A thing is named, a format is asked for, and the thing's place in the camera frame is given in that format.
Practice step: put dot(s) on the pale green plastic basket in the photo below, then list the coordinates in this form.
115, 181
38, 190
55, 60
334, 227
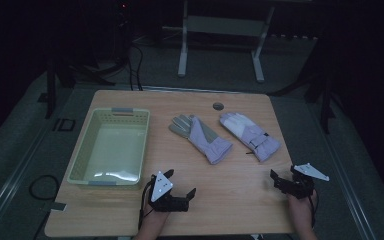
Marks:
113, 150

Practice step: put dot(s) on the person's right hand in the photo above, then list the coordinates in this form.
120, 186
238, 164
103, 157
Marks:
300, 206

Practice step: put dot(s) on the black metal stand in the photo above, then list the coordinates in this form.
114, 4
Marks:
50, 90

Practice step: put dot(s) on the dark device with red light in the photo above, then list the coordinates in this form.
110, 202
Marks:
123, 20

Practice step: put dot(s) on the white metal stand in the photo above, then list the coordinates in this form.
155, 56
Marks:
220, 26

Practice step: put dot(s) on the dark stand with legs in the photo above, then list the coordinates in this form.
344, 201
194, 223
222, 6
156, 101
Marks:
325, 100

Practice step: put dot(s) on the grey tape piece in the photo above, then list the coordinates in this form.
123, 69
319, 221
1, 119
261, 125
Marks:
56, 207

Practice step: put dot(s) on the lavender glove with grey palm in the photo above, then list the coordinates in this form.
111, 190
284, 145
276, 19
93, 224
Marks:
201, 138

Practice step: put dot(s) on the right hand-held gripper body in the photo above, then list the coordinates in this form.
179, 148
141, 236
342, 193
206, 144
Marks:
300, 186

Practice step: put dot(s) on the round grey table grommet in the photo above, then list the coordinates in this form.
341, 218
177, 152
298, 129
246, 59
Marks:
218, 106

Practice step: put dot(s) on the person's left hand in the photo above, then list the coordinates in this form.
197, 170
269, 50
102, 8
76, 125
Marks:
155, 218

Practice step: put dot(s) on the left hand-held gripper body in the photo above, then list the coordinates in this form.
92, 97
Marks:
161, 186

